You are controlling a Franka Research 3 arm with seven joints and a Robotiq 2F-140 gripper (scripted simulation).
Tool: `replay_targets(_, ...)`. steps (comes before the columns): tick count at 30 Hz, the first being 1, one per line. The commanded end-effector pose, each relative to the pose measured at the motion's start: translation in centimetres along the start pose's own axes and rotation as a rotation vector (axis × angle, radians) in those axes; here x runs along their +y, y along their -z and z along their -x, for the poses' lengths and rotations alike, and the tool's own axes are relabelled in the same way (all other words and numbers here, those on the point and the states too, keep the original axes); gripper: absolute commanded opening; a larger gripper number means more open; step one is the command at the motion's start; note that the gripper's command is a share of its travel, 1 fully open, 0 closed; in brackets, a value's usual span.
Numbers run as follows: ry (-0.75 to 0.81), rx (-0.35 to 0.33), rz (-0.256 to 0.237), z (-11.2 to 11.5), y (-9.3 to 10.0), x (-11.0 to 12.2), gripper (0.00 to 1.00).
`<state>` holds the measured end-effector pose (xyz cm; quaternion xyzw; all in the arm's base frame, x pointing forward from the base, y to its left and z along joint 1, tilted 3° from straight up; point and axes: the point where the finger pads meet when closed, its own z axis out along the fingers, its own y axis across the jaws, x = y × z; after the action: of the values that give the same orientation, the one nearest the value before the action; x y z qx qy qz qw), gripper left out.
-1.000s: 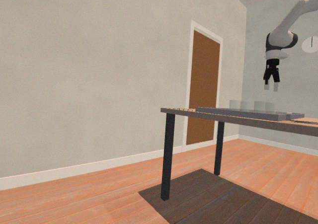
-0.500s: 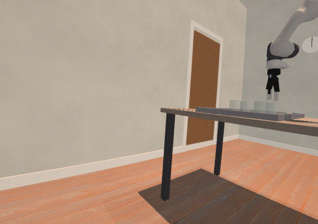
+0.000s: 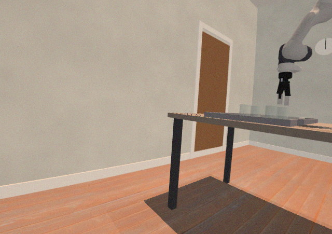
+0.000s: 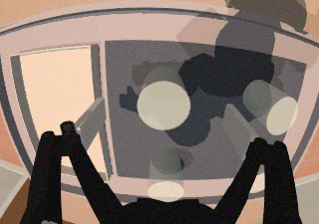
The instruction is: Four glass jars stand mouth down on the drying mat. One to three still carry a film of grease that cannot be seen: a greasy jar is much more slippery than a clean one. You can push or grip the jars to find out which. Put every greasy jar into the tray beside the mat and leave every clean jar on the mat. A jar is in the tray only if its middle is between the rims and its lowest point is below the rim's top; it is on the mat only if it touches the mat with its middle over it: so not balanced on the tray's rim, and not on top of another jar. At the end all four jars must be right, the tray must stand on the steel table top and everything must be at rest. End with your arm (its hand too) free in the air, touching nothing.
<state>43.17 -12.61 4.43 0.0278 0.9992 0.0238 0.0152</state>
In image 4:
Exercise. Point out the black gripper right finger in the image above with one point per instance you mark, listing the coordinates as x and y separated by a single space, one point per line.
280 198

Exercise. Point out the grey cylinder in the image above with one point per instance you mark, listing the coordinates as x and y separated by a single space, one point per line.
275 110
165 181
163 102
258 184

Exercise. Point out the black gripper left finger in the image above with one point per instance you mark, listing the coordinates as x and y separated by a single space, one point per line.
44 198

